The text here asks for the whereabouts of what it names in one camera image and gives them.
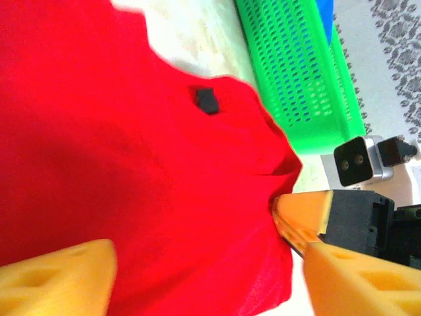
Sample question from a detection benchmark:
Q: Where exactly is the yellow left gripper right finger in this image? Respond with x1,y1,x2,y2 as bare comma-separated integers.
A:
303,242,421,316

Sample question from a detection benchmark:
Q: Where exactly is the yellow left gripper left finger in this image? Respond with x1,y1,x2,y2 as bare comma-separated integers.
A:
0,238,118,316

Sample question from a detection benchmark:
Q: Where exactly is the red printed t-shirt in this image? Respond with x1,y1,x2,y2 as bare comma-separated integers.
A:
0,0,303,316

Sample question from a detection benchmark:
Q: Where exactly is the green plastic basket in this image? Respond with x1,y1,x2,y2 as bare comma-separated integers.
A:
234,0,368,156

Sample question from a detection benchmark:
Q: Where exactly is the blue garment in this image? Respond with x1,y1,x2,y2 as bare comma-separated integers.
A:
316,0,339,45

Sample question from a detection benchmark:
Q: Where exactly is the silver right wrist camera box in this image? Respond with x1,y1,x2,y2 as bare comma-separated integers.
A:
333,134,395,188

